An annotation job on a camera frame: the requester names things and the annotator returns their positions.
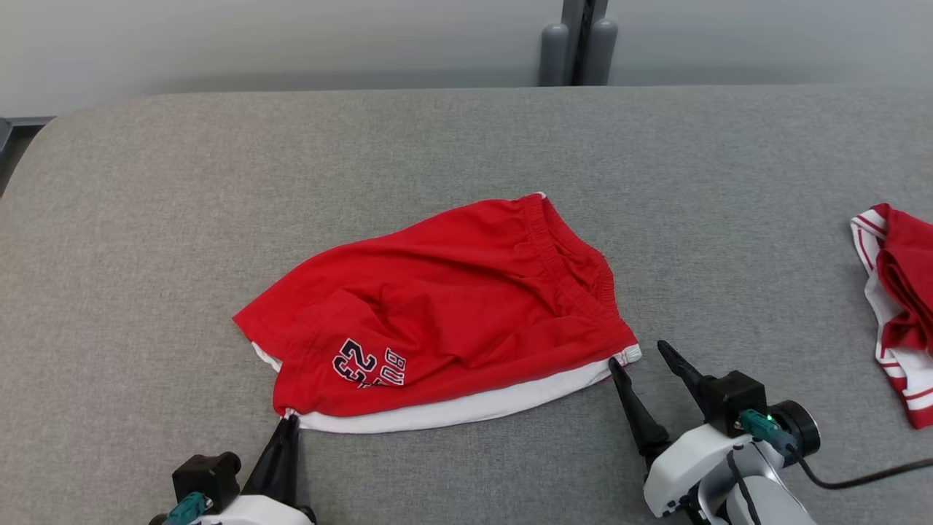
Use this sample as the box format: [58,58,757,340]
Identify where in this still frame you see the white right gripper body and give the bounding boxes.
[643,423,737,523]

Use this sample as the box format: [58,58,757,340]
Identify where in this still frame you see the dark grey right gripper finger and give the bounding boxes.
[609,357,672,462]
[657,340,712,418]

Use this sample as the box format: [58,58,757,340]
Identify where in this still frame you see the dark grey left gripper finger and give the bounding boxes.
[284,414,302,508]
[243,416,294,504]

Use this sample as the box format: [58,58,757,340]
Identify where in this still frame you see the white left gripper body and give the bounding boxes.
[149,494,319,525]

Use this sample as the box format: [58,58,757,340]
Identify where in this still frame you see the red white basketball shorts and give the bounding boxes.
[233,192,643,435]

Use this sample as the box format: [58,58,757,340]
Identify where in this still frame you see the red white basketball jersey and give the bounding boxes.
[851,203,933,430]

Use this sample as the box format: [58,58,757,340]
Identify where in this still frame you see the teal left cable connector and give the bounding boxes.
[163,491,213,525]

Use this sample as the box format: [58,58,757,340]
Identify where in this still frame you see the teal cable connector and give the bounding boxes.
[738,409,800,457]
[163,491,213,525]

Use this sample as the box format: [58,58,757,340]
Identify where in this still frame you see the teal right cable connector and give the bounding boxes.
[738,409,800,457]

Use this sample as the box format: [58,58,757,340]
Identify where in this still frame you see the black right camera cable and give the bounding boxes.
[791,445,933,491]

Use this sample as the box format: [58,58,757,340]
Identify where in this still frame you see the grey cylinder post foot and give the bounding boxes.
[589,18,619,87]
[539,23,570,88]

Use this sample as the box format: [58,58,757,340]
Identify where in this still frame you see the grey metal partition post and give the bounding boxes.
[561,0,609,87]

